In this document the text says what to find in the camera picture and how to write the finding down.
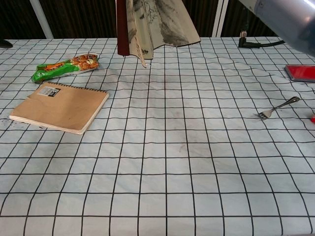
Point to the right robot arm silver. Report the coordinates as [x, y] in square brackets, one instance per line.
[290, 19]

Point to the red ink pad grey case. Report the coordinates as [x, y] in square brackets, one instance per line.
[302, 72]

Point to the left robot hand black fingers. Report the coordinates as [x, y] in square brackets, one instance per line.
[4, 43]

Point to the pink red wrapper packet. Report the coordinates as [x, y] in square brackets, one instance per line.
[313, 119]

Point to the green orange snack bag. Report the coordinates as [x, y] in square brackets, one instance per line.
[61, 68]

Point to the small metal fork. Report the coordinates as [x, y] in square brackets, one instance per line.
[264, 114]

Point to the brown kraft spiral notebook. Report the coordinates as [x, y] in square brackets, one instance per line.
[64, 108]

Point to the white partition frame post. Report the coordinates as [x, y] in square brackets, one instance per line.
[41, 22]
[219, 19]

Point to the paper folding fan red ribs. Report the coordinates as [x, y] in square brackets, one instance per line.
[172, 24]

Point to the white black-grid tablecloth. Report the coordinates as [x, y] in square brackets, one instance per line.
[172, 184]

